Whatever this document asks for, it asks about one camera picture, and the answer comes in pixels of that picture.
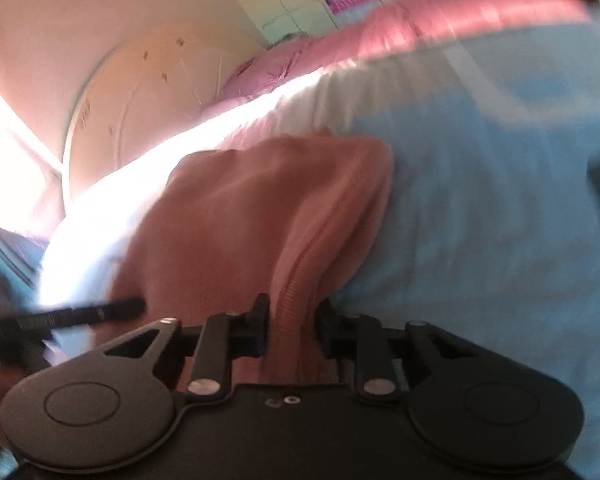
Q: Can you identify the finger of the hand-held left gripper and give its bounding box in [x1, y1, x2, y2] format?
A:
[7, 298, 147, 333]

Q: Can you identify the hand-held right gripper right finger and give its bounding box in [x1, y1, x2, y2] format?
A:
[313, 297, 487, 404]

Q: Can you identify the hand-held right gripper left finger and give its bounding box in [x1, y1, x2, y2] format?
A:
[102, 293, 271, 404]

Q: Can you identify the pink knit sweater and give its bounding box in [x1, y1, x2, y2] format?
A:
[111, 132, 397, 387]

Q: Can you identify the light blue sheet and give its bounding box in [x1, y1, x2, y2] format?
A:
[39, 12, 600, 480]

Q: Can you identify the cream round headboard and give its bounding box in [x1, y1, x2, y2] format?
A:
[61, 22, 277, 202]

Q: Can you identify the pink bedspread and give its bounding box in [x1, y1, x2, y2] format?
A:
[202, 0, 595, 117]

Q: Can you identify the cream wardrobe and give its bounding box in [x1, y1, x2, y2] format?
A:
[205, 0, 531, 52]

